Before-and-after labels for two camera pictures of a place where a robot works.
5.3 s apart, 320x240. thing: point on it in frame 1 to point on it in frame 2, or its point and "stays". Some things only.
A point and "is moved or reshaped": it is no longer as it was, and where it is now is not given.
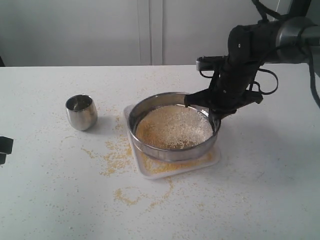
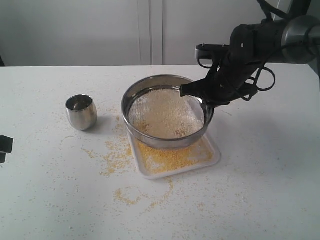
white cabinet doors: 118,32 stays
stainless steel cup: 81,111 stays
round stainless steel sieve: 162,127 is moved or reshaped
